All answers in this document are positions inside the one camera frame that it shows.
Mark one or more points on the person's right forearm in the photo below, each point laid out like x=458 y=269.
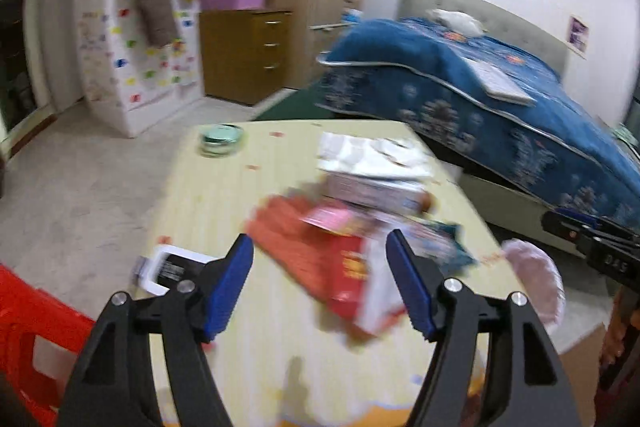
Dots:
x=622 y=332

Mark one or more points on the wooden drawer cabinet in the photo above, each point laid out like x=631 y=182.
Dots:
x=240 y=57

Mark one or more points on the white plastic bag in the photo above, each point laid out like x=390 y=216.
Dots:
x=537 y=277

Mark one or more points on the white book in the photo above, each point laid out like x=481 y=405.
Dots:
x=500 y=82

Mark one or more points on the pink snack packet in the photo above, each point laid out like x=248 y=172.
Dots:
x=332 y=218

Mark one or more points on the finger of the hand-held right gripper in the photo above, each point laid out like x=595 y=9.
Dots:
x=560 y=227
x=580 y=215

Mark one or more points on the green cloth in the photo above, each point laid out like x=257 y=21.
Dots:
x=627 y=134

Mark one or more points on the cardboard box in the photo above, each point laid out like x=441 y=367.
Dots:
x=585 y=367

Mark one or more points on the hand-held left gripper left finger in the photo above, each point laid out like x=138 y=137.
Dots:
x=232 y=292

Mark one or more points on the white plastic wrappers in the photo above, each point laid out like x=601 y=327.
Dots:
x=370 y=157

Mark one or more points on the small wall poster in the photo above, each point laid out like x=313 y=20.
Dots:
x=577 y=34

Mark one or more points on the white purple carton box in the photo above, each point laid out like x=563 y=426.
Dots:
x=370 y=192

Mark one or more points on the dark cabinet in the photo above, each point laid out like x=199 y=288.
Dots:
x=15 y=57

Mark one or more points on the white phone stand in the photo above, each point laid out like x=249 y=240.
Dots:
x=150 y=277

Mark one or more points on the grey upholstered bed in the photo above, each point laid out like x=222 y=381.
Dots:
x=530 y=39

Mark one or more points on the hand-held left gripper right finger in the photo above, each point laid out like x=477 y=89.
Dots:
x=410 y=287

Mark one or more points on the bed with blue quilt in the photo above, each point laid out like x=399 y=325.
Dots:
x=450 y=72

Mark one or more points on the green rug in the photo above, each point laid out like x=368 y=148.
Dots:
x=285 y=107

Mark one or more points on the red snack packet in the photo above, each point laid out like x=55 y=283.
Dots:
x=300 y=252

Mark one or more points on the red plastic stool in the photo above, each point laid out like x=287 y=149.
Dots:
x=35 y=332

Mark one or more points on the teal snack packet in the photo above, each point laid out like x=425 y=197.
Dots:
x=440 y=244

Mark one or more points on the white dotted cloth cover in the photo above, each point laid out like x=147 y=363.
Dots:
x=130 y=77

